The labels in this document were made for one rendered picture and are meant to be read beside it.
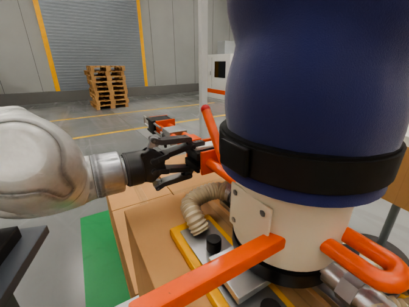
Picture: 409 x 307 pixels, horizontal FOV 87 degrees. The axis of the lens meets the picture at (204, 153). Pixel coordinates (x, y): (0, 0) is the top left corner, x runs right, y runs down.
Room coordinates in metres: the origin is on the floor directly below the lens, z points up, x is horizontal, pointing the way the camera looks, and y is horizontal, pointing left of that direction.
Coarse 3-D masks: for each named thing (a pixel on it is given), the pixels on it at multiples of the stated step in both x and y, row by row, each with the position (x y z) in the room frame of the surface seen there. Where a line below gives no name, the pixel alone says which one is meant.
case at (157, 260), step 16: (144, 208) 0.45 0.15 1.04; (160, 208) 0.45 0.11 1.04; (176, 208) 0.45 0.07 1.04; (208, 208) 0.45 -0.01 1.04; (224, 208) 0.45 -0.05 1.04; (128, 224) 0.40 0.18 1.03; (144, 224) 0.40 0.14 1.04; (160, 224) 0.40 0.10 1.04; (176, 224) 0.40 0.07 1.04; (224, 224) 0.40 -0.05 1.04; (144, 240) 0.35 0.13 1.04; (160, 240) 0.35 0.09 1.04; (144, 256) 0.31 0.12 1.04; (160, 256) 0.31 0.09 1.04; (176, 256) 0.31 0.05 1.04; (144, 272) 0.30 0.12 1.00; (160, 272) 0.27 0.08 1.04; (176, 272) 0.27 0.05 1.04; (144, 288) 0.33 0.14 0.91; (288, 288) 0.24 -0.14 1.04; (304, 288) 0.24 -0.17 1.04; (192, 304) 0.22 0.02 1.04; (208, 304) 0.22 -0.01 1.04; (304, 304) 0.22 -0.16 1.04; (320, 304) 0.22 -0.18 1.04
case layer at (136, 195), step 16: (176, 160) 1.83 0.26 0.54; (160, 176) 1.52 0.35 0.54; (192, 176) 1.52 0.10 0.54; (208, 176) 1.52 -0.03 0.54; (128, 192) 1.28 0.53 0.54; (144, 192) 1.28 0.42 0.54; (160, 192) 1.28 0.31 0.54; (176, 192) 1.28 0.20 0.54; (112, 208) 1.10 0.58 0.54; (128, 208) 1.10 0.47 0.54; (128, 240) 0.84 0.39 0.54; (128, 256) 0.74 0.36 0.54; (128, 272) 0.67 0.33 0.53
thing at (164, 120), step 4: (152, 116) 0.83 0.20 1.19; (156, 116) 0.83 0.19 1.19; (160, 116) 0.83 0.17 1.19; (164, 116) 0.83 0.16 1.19; (168, 116) 0.83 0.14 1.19; (156, 120) 0.77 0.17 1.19; (160, 120) 0.77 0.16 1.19; (164, 120) 0.77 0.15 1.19; (168, 120) 0.78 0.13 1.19; (172, 120) 0.79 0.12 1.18; (160, 124) 0.76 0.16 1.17; (164, 124) 0.77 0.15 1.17
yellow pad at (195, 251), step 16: (208, 224) 0.37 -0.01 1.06; (176, 240) 0.33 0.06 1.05; (192, 240) 0.32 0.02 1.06; (208, 240) 0.30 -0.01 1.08; (224, 240) 0.32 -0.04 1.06; (192, 256) 0.29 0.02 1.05; (208, 256) 0.29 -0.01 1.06; (224, 288) 0.23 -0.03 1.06; (272, 288) 0.23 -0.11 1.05; (224, 304) 0.21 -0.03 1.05; (240, 304) 0.20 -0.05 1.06; (256, 304) 0.20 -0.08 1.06; (272, 304) 0.19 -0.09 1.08; (288, 304) 0.21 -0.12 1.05
